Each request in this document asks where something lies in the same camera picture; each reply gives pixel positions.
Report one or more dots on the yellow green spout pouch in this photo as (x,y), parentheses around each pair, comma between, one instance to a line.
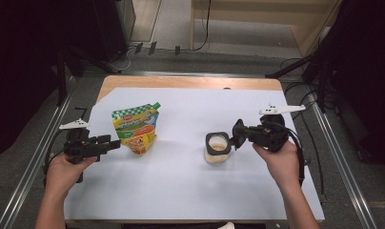
(135,127)

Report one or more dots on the person's right hand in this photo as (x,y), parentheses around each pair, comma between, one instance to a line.
(284,167)

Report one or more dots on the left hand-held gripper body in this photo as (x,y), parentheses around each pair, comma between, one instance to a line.
(81,148)

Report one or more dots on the light wooden shelf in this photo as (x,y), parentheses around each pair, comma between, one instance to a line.
(260,9)

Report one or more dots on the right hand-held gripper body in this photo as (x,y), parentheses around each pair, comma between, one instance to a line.
(273,135)

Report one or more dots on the black cabinet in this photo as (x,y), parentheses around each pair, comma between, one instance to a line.
(114,28)

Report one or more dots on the person's left hand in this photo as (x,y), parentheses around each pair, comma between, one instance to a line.
(62,176)

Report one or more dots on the long metal floor rail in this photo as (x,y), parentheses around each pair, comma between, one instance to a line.
(340,162)
(31,168)

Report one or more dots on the black metal stand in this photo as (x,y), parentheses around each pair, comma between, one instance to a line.
(62,76)
(289,68)

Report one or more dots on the short metal floor rail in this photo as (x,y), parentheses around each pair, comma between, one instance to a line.
(193,74)

